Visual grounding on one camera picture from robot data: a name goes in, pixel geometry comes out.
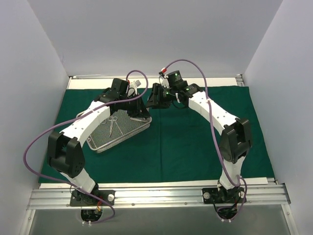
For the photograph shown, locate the wire mesh instrument tray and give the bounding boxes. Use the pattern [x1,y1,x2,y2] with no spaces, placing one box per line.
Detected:
[86,110,152,153]

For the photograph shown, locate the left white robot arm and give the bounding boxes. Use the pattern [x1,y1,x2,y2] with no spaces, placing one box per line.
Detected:
[47,88,150,205]

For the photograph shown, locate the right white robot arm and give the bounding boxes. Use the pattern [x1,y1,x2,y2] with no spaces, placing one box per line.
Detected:
[146,83,252,202]

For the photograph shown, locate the steel surgical scissors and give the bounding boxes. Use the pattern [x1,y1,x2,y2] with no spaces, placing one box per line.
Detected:
[108,117,117,137]

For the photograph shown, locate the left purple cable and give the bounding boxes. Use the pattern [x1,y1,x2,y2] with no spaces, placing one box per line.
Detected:
[22,70,149,224]

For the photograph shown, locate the purple cable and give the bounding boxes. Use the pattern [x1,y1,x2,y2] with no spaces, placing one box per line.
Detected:
[158,58,248,223]
[22,70,149,224]

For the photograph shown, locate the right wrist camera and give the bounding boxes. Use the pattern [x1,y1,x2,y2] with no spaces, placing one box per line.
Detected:
[167,70,187,89]

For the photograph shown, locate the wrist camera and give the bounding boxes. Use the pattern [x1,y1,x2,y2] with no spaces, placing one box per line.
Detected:
[111,78,129,95]
[167,70,187,89]

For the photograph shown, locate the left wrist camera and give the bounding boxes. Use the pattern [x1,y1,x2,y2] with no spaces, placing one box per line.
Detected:
[111,78,129,95]

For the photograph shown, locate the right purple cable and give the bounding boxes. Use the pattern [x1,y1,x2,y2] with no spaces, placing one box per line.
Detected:
[158,58,248,223]

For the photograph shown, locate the right aluminium rail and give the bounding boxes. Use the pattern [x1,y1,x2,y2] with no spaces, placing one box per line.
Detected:
[235,74,275,182]

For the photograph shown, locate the aluminium rail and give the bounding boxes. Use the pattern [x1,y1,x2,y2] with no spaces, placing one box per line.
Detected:
[28,185,290,210]
[235,74,275,182]

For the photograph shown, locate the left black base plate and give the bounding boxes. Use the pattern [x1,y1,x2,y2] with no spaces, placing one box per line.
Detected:
[69,189,115,207]

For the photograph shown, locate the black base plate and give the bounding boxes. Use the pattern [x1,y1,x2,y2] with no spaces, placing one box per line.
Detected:
[69,189,115,207]
[201,187,246,204]

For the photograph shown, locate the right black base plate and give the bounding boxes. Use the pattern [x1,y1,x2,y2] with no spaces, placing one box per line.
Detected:
[201,187,246,204]

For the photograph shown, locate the front aluminium rail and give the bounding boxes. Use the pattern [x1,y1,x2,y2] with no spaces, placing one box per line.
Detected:
[28,185,290,210]

